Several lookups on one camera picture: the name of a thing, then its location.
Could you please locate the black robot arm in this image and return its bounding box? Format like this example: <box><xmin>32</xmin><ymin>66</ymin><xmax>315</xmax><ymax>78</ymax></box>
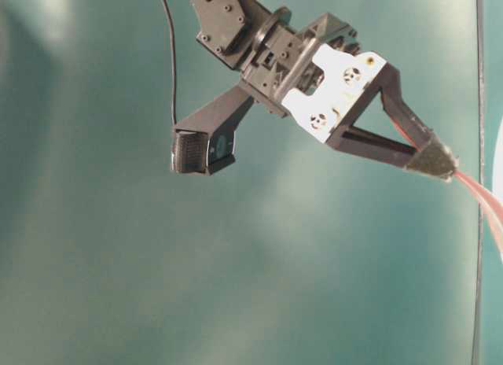
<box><xmin>171</xmin><ymin>0</ymin><xmax>458</xmax><ymax>181</ymax></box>

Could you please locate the thin black camera cable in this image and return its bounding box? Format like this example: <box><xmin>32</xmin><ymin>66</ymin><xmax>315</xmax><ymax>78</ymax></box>
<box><xmin>155</xmin><ymin>0</ymin><xmax>180</xmax><ymax>127</ymax></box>

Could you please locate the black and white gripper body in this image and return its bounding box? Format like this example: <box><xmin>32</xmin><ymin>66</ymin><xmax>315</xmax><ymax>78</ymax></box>
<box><xmin>239</xmin><ymin>13</ymin><xmax>387</xmax><ymax>142</ymax></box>

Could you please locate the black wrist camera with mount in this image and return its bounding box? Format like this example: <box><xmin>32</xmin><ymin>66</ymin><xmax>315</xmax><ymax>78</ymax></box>
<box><xmin>171</xmin><ymin>86</ymin><xmax>254</xmax><ymax>175</ymax></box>

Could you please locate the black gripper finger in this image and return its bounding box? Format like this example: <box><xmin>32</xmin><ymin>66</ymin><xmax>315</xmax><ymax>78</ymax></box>
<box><xmin>325</xmin><ymin>81</ymin><xmax>460</xmax><ymax>182</ymax></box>
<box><xmin>381</xmin><ymin>63</ymin><xmax>458</xmax><ymax>164</ymax></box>

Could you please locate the white bowl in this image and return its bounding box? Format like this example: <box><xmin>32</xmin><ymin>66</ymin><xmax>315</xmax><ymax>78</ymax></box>
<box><xmin>492</xmin><ymin>123</ymin><xmax>503</xmax><ymax>258</ymax></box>

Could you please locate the thin grey vertical strip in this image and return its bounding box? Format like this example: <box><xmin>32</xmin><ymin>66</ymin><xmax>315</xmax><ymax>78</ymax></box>
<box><xmin>471</xmin><ymin>0</ymin><xmax>485</xmax><ymax>364</ymax></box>

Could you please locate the red translucent plastic spoon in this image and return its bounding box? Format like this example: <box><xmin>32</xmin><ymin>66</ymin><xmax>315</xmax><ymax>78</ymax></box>
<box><xmin>394</xmin><ymin>123</ymin><xmax>498</xmax><ymax>250</ymax></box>

